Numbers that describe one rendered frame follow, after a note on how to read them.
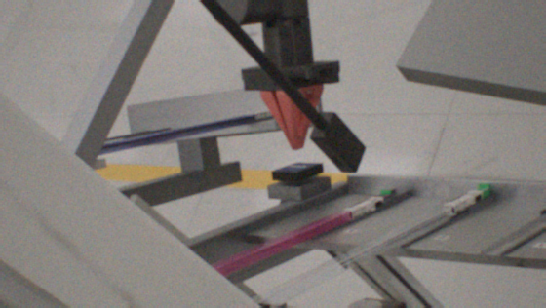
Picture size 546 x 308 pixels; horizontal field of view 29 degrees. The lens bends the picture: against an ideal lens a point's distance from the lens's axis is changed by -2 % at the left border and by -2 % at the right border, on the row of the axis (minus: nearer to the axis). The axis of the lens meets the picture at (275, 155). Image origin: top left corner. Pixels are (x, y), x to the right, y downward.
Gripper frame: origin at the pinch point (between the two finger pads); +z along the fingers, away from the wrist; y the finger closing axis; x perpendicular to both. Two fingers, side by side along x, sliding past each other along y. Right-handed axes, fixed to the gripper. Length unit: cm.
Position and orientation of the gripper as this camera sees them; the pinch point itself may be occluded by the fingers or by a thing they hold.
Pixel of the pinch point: (296, 142)
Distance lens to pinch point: 127.4
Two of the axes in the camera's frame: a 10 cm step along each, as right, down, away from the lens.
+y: 7.8, 0.2, -6.3
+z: 1.0, 9.8, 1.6
